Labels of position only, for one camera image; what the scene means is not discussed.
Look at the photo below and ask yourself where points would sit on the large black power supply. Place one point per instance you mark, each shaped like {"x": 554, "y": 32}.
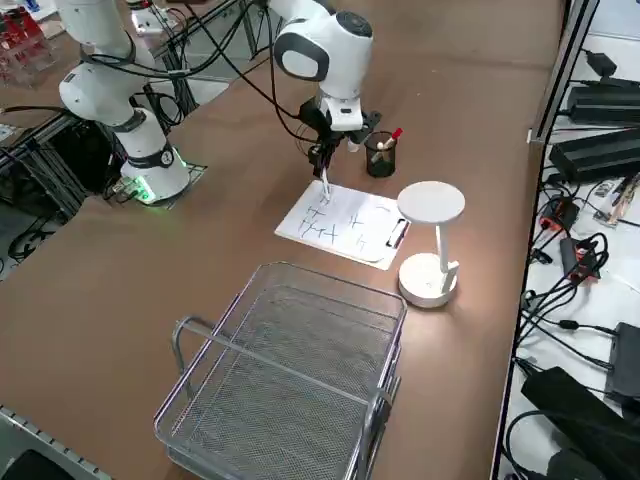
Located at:
{"x": 595, "y": 155}

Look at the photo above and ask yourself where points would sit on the black metal clipboard clip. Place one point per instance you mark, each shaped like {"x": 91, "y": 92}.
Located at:
{"x": 398, "y": 232}

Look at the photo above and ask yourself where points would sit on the small black power adapter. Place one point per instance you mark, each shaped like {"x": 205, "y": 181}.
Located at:
{"x": 601, "y": 62}

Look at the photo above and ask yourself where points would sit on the black metal frame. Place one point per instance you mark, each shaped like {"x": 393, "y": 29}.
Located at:
{"x": 50, "y": 165}

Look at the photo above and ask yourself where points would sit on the white desk lamp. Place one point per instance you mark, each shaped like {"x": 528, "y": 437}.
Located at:
{"x": 430, "y": 202}

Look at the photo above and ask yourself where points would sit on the blue capped pen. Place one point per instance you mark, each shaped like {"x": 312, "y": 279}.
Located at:
{"x": 326, "y": 187}

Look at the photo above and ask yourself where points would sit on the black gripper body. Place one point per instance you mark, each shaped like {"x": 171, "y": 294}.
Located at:
{"x": 315, "y": 120}

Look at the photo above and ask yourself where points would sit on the aluminium frame post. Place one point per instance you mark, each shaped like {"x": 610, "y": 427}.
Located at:
{"x": 565, "y": 65}

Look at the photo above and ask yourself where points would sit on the black wrist bracket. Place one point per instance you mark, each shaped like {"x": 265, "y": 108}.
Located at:
{"x": 367, "y": 125}

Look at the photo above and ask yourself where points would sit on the silver mesh paper tray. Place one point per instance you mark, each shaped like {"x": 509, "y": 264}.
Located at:
{"x": 280, "y": 380}

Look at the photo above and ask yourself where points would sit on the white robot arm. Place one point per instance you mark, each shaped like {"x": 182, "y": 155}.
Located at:
{"x": 150, "y": 165}

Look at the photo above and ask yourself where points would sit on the yellow marker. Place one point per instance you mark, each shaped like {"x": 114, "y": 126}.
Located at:
{"x": 384, "y": 144}

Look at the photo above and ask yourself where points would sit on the orange black plug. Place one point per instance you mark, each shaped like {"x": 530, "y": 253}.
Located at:
{"x": 560, "y": 212}
{"x": 575, "y": 260}

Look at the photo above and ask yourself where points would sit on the black bag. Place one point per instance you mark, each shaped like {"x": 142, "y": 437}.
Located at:
{"x": 575, "y": 415}

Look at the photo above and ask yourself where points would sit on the white clipboard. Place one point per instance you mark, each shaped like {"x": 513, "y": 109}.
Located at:
{"x": 385, "y": 262}

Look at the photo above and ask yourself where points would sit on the grey slotted rail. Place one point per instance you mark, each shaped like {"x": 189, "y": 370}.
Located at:
{"x": 30, "y": 430}

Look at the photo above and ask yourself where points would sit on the black flat box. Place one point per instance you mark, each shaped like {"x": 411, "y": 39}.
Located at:
{"x": 627, "y": 360}

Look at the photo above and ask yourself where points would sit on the black mesh pen holder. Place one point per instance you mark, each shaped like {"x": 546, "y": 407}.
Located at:
{"x": 380, "y": 162}

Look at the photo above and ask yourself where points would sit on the clear rack with red boxes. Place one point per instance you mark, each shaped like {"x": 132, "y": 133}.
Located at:
{"x": 25, "y": 50}

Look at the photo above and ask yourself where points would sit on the white A4 paper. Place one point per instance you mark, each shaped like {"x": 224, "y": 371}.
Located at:
{"x": 345, "y": 207}

